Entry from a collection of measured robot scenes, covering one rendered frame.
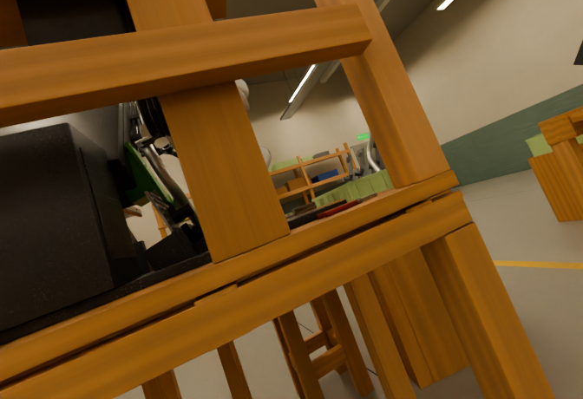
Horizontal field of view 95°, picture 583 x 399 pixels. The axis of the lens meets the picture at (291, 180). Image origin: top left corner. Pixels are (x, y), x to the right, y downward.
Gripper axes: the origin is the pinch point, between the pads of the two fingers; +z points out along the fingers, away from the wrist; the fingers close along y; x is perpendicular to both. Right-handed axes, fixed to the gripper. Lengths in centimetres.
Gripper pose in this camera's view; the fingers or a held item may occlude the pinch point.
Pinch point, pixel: (150, 147)
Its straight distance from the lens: 87.2
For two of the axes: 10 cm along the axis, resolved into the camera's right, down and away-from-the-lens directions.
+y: -2.5, -7.3, -6.3
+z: -7.8, 5.4, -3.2
